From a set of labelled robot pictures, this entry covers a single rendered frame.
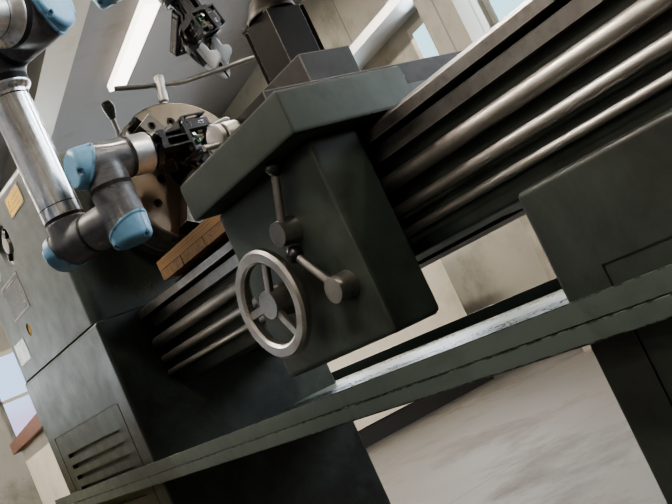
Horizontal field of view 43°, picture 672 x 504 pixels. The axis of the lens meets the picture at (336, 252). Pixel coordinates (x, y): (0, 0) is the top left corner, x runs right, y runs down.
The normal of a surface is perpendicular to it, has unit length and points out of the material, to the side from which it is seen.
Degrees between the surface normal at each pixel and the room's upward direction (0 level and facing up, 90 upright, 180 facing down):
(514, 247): 90
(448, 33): 90
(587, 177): 90
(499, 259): 90
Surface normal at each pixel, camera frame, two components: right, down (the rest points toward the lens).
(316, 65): 0.52, -0.33
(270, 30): -0.74, 0.28
